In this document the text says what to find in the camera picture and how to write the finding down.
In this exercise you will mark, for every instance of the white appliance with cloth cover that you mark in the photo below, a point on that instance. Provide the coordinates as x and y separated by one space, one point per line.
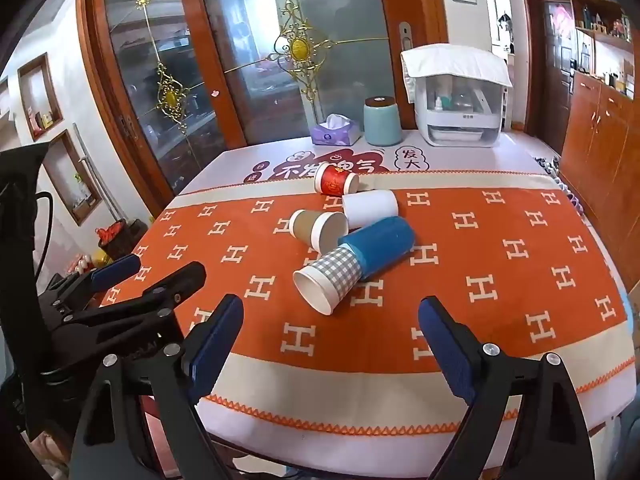
457 115

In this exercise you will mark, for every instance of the purple tissue box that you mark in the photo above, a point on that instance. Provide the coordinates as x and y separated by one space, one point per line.
332 134

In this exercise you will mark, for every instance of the orange patterned tablecloth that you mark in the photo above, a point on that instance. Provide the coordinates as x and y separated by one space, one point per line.
500 285

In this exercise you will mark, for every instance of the red paper cup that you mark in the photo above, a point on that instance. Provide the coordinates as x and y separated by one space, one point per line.
337 180

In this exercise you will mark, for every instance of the grey checked paper cup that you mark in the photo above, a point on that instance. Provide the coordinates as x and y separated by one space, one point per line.
332 275

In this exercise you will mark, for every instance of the white paper cup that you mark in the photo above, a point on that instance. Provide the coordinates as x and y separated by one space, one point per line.
372 208

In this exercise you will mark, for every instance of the dark bin with red bag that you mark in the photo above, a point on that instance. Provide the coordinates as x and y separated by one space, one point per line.
120 237

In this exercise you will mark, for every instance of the blue paper cup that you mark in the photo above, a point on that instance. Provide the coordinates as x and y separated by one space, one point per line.
382 247

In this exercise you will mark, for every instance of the teal canister with brown lid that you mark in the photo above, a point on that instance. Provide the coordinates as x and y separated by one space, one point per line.
382 122

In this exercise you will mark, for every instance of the wooden framed glass sliding door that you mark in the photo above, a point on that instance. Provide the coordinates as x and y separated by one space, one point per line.
145 110
325 35

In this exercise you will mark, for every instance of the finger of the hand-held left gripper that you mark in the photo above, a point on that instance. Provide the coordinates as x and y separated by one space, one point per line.
116 270
172 285

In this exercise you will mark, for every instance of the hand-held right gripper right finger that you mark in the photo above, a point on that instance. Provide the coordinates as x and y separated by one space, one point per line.
446 355

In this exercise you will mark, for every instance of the wooden framed wall niche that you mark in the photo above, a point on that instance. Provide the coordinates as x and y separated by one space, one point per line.
72 180
41 97

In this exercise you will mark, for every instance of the dark brown entrance door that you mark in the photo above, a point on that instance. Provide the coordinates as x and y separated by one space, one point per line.
552 70

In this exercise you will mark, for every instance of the brown paper cup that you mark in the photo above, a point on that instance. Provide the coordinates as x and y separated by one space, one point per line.
312 227

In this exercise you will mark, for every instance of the white cloth cover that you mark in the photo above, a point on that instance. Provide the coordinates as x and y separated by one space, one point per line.
457 62

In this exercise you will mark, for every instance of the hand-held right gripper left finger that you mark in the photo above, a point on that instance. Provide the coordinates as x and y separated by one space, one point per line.
214 355

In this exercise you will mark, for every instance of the grey metal pole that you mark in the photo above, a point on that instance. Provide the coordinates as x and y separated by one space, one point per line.
92 175

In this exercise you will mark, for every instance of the wooden cabinet with shelves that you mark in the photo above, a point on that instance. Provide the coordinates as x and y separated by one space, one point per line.
600 135

